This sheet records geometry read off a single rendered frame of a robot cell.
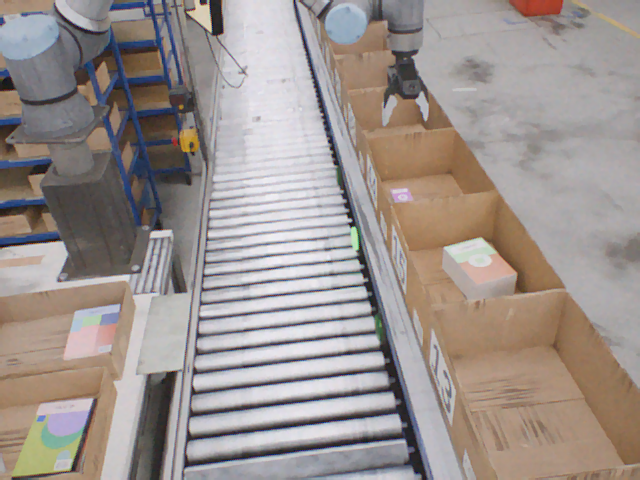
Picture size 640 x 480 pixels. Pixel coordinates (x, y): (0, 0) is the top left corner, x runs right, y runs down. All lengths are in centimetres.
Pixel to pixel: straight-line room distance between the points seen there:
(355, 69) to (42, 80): 136
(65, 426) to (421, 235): 99
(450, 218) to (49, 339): 115
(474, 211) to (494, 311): 40
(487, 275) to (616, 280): 169
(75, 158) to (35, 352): 55
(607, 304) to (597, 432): 169
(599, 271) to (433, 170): 138
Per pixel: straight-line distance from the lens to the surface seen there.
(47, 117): 172
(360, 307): 164
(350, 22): 137
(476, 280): 143
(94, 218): 185
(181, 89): 227
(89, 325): 170
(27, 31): 169
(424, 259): 158
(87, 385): 155
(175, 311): 172
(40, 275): 204
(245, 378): 150
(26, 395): 161
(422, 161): 192
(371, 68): 260
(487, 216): 161
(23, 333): 183
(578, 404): 132
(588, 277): 306
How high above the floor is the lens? 187
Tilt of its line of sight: 36 degrees down
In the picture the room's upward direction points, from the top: 5 degrees counter-clockwise
